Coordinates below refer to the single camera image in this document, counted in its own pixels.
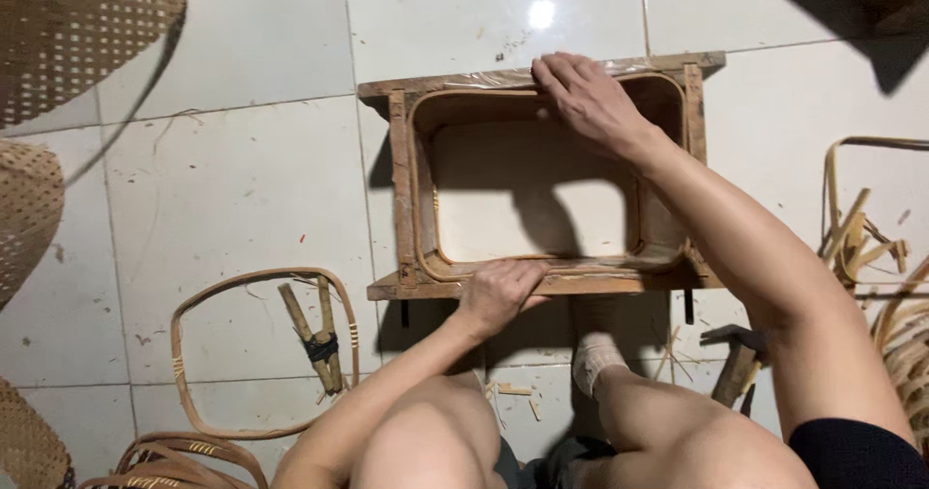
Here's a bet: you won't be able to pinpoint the bent bamboo rim strip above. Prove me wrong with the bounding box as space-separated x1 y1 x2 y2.
408 73 689 282

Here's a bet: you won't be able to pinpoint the hammer with wooden handle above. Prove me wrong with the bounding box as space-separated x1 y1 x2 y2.
700 324 769 409

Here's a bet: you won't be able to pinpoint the wooden rectangular frame mould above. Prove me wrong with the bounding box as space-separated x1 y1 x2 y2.
357 51 727 302

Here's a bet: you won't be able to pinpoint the dark shorts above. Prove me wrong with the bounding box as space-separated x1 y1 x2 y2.
495 435 618 489

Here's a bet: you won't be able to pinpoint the bamboo scrap pieces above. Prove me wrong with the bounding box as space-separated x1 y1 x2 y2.
485 380 544 423

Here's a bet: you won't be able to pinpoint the white sock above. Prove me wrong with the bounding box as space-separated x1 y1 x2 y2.
571 331 631 399

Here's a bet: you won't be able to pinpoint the bamboo clamp with black band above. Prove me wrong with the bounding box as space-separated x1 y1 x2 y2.
278 276 345 397

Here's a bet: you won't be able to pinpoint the rounded rectangular bamboo hoop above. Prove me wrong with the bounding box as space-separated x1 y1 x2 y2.
170 267 361 441

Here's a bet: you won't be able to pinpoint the person's legs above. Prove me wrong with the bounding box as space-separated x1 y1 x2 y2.
348 364 821 489

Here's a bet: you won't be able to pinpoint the heap of bamboo strips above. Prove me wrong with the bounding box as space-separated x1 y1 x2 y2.
819 136 929 461

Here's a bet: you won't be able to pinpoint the person's left hand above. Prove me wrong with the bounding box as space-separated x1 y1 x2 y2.
456 259 552 340

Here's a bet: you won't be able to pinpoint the large woven bamboo basket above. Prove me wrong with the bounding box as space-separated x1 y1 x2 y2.
0 0 188 130

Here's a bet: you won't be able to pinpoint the black sleeve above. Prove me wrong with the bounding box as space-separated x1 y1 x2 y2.
788 418 929 489

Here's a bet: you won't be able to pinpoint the person's right hand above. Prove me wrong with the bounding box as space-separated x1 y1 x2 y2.
530 52 656 162

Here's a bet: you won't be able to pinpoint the stack of bamboo hoops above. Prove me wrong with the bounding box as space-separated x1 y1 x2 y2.
76 431 271 489

